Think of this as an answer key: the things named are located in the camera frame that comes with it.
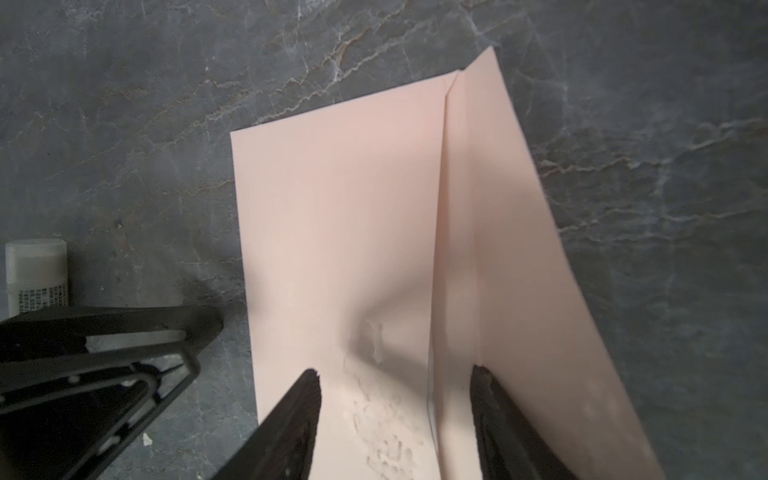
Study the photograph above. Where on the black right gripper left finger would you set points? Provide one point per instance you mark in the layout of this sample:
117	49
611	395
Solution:
282	446

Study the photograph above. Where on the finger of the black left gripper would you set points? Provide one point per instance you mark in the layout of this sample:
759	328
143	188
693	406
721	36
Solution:
53	333
70	417

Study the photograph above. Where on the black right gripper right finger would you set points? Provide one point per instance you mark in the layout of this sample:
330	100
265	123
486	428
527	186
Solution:
509	447

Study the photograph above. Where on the pink paper envelope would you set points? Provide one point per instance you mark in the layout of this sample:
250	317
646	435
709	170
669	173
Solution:
392	243

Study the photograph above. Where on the white glue stick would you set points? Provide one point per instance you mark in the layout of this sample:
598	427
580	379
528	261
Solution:
36	275

